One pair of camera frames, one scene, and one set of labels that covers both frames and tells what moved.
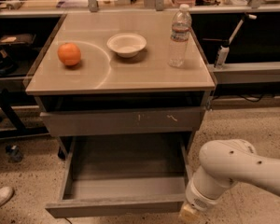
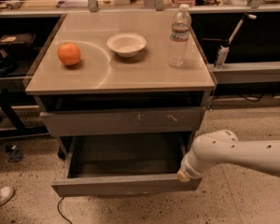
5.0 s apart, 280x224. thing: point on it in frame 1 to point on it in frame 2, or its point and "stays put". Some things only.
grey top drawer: x=76 y=123 stays put
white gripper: x=198 y=200 to x=188 y=171
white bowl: x=127 y=45 stays put
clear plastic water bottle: x=180 y=36 stays put
